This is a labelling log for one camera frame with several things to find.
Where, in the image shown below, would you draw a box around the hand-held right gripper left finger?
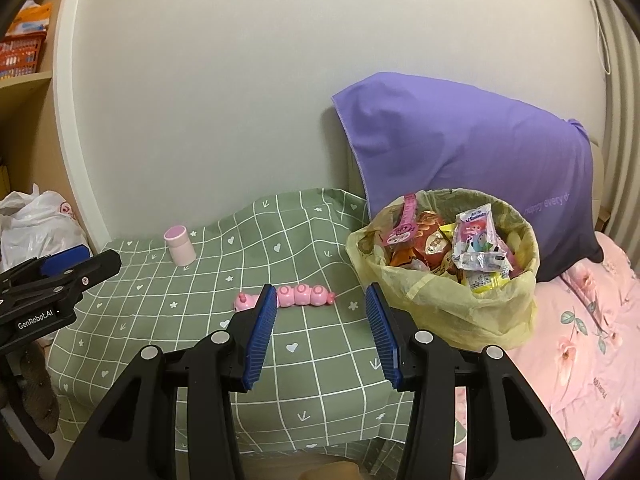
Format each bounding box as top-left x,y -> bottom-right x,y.
54,283 -> 278,480

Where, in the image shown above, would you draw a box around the green checked tablecloth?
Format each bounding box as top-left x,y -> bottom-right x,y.
46,187 -> 426,453

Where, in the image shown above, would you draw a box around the brown biscuit packet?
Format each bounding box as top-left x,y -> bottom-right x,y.
412,212 -> 458,273

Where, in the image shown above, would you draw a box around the pink snack wrapper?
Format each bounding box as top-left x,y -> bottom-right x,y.
452,203 -> 499,273

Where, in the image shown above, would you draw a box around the purple towel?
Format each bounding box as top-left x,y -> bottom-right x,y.
331,72 -> 603,281

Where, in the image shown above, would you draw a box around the pink floral blanket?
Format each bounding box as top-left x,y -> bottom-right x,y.
452,232 -> 640,480

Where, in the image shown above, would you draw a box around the pink plastic bottle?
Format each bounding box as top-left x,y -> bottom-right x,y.
164,226 -> 197,266

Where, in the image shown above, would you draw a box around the orange plastic basket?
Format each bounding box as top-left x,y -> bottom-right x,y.
0,30 -> 48,82

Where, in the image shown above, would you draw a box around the orange packets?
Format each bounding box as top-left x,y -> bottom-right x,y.
5,2 -> 53,38

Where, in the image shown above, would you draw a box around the wooden shelf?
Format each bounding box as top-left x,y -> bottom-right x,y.
0,0 -> 66,201

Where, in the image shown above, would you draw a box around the person's right forearm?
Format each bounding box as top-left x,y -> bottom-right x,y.
299,461 -> 362,480

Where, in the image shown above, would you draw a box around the white cord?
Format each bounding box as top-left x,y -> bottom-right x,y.
585,0 -> 613,76

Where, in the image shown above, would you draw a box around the pink caterpillar toy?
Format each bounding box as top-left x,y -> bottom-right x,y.
232,283 -> 337,313

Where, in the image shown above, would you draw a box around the yellow snack wrapper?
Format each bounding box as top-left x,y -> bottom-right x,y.
462,270 -> 511,293

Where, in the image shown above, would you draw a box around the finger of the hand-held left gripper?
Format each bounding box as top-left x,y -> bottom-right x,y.
7,250 -> 122,306
0,245 -> 92,288

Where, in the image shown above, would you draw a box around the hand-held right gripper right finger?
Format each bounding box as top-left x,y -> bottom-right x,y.
365,282 -> 586,480

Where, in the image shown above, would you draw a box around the pink strip packet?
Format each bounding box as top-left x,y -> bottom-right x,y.
382,192 -> 418,246

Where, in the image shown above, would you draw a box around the white plastic bag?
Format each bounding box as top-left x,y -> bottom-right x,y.
0,191 -> 91,273

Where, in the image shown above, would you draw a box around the clear silver wrapper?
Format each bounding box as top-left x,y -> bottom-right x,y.
457,250 -> 513,281

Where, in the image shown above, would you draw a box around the person's left forearm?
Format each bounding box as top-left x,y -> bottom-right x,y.
12,342 -> 61,433

